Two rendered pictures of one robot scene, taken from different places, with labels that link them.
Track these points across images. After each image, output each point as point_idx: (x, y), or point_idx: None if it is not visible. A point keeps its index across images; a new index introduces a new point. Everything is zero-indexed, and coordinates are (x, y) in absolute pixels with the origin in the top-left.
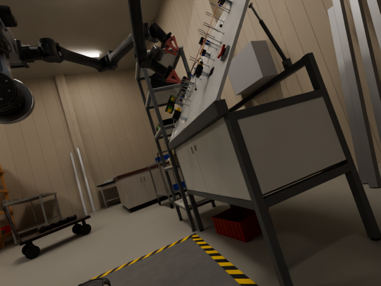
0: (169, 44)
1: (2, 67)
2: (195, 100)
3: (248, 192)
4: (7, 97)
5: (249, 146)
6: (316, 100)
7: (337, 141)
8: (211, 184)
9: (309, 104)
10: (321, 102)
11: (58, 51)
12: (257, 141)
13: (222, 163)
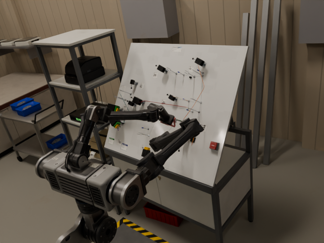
0: (171, 126)
1: (104, 210)
2: None
3: (214, 225)
4: (115, 233)
5: (221, 205)
6: (247, 161)
7: (249, 180)
8: (170, 204)
9: (244, 165)
10: (249, 160)
11: None
12: (223, 199)
13: (194, 204)
